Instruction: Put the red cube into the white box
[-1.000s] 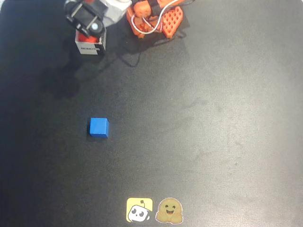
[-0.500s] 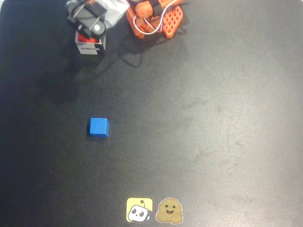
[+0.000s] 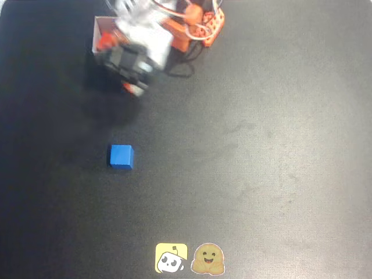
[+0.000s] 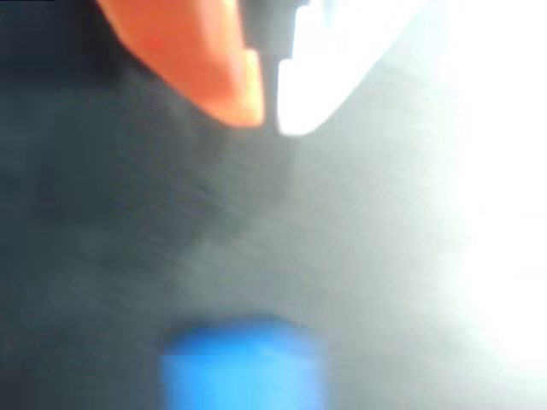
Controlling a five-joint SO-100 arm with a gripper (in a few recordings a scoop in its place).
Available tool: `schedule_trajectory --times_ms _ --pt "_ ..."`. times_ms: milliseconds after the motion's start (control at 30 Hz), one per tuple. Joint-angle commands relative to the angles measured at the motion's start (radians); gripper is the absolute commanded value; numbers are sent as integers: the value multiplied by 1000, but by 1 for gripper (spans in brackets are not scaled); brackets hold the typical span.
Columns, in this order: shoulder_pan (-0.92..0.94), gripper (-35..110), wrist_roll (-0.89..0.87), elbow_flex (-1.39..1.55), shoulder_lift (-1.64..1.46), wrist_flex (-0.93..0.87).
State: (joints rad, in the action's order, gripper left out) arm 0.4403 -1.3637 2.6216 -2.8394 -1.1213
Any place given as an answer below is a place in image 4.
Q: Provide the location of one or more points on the blue cube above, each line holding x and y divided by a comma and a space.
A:
243, 371

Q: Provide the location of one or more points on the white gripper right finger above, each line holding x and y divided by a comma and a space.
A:
325, 77

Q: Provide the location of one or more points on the black table mat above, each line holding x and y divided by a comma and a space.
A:
128, 213

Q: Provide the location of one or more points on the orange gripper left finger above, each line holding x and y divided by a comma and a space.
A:
192, 55

